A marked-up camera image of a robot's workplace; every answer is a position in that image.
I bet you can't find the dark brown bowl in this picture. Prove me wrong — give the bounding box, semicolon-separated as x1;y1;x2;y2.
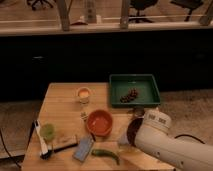
127;118;143;146

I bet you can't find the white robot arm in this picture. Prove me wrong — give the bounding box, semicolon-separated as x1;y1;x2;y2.
134;110;213;171

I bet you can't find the orange cup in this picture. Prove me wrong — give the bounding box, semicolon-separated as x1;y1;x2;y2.
77;87;91;104

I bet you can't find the dark grape bunch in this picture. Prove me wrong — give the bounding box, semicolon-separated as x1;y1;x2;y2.
120;89;138;103

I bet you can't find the orange bowl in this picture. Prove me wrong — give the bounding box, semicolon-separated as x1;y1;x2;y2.
86;109;113;137

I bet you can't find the small metal cup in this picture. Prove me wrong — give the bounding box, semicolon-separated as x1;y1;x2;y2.
133;107;145;118

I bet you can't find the green plastic tray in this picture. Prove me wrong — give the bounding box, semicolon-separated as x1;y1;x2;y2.
109;74;161;108

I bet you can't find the blue sponge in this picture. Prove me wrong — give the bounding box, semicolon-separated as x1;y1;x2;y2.
73;137;94;162

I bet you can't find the green chili pepper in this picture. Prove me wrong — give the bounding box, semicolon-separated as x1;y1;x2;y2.
91;149;120;165

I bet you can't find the green cup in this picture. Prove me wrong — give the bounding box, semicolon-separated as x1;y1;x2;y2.
40;124;55;141

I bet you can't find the black cable right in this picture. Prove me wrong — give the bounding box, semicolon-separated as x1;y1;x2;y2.
173;133;206;145

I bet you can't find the black cable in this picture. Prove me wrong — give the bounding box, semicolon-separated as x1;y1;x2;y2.
173;133;206;145
0;121;36;169

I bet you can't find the white handled brush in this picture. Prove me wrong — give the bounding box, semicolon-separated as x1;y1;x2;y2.
34;120;48;159

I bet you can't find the black handled tool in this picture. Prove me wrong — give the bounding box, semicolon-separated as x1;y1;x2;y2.
40;143;78;160

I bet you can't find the black cable left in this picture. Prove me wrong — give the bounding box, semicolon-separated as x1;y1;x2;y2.
0;121;36;169

